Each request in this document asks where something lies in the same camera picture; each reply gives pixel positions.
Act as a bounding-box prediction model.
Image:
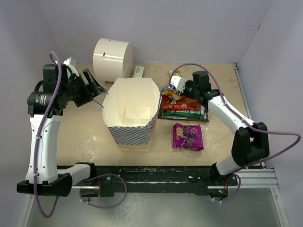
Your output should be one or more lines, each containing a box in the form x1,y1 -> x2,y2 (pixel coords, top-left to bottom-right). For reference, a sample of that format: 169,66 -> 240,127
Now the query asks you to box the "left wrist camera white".
63,57 -> 79,78

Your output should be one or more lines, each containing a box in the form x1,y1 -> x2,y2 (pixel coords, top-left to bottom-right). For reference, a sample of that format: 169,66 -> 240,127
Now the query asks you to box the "aluminium frame rail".
232,63 -> 278,188

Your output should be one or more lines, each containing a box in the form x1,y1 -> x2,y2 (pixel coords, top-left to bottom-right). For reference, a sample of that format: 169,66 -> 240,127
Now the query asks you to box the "brown kettle chips bag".
158,95 -> 209,122

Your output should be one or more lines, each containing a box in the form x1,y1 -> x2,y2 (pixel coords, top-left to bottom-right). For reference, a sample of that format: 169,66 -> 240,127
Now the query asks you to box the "small green white box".
133,66 -> 144,78

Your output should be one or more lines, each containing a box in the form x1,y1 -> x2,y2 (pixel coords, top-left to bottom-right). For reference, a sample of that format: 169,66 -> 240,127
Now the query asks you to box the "blue checkered paper bag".
102,78 -> 172,152

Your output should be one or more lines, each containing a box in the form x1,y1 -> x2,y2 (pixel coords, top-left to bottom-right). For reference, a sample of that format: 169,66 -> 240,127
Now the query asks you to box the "green snack bag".
159,106 -> 209,122

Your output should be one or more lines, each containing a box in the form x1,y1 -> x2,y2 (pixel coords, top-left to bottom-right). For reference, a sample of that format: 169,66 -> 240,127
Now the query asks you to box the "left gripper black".
61,69 -> 106,107

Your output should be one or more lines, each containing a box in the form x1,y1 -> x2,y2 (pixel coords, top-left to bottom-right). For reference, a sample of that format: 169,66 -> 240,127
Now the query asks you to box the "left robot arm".
17,64 -> 106,197

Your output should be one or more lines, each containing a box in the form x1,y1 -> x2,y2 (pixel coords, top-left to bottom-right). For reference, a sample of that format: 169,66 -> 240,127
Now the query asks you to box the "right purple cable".
169,63 -> 302,204

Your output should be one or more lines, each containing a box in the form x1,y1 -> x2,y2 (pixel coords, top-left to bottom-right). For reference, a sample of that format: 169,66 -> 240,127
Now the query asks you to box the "red doritos bag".
160,95 -> 200,110

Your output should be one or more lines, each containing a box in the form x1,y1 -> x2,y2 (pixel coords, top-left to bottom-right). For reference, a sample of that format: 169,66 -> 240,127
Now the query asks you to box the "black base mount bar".
70,165 -> 237,198

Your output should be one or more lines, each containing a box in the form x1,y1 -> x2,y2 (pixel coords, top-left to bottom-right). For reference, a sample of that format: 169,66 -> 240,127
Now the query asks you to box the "white cylindrical container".
92,38 -> 133,83

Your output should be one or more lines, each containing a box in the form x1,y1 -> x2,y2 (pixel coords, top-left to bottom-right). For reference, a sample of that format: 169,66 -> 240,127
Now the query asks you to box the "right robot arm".
183,70 -> 269,185

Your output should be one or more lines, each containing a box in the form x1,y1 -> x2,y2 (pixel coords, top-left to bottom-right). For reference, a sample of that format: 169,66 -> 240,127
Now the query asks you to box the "yellow snack packet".
161,85 -> 182,101

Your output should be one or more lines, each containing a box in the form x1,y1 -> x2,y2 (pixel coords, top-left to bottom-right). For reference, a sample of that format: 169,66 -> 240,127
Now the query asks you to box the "purple snack bag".
172,123 -> 204,151

